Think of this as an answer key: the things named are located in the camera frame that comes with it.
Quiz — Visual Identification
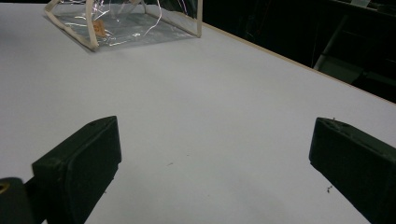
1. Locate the white table mat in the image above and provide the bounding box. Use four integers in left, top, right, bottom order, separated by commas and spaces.
0, 3, 396, 224

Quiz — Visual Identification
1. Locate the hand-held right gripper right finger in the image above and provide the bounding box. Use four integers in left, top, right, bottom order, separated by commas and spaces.
308, 117, 396, 224

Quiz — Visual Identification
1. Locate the clear plastic bag beige trim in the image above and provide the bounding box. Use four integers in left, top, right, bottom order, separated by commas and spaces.
43, 0, 205, 53

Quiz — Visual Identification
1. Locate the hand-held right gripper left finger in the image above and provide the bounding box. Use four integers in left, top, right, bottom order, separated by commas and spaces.
31, 115, 122, 224

